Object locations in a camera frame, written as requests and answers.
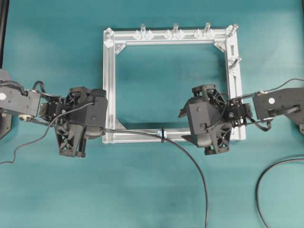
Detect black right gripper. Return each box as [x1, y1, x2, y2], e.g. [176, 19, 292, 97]
[178, 84, 231, 155]

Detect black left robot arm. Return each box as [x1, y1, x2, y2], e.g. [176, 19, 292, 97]
[0, 70, 108, 158]

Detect black zip tie loop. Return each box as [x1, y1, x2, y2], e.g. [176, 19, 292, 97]
[161, 126, 165, 143]

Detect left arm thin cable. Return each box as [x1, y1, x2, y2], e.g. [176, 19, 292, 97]
[0, 102, 95, 165]

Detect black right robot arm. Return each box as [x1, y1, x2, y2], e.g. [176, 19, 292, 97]
[179, 84, 304, 155]

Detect black USB cable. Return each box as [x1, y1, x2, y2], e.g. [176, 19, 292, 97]
[102, 127, 210, 228]

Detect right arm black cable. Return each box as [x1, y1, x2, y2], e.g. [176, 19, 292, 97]
[256, 154, 304, 228]

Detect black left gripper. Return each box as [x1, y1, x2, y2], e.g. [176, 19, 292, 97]
[55, 87, 107, 158]

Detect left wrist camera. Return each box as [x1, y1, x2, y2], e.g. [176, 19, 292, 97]
[91, 89, 106, 98]

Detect aluminium extrusion frame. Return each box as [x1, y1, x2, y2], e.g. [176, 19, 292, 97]
[102, 23, 247, 144]

